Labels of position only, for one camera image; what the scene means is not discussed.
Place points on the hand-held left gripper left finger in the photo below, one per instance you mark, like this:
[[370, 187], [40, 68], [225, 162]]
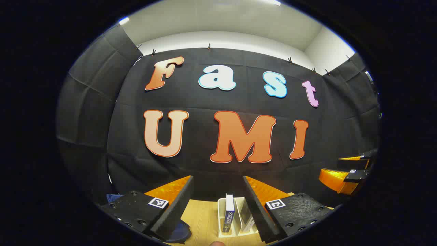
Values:
[[174, 212]]

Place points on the ceiling light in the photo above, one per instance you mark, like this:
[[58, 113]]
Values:
[[123, 21], [273, 2]]

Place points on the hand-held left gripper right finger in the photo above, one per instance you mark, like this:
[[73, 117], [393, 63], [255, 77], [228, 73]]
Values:
[[256, 215]]

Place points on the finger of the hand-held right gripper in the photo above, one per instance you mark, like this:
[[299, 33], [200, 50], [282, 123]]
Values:
[[367, 156], [355, 176]]

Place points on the white plastic bookshelf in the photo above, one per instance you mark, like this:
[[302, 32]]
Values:
[[239, 212]]

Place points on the blue book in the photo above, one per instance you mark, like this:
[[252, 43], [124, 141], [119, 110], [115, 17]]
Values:
[[229, 215]]

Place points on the dark blue schoolbag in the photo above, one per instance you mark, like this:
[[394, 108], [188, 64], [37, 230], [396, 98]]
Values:
[[179, 232]]

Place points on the white book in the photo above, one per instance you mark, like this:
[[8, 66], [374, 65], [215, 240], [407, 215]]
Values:
[[248, 223]]

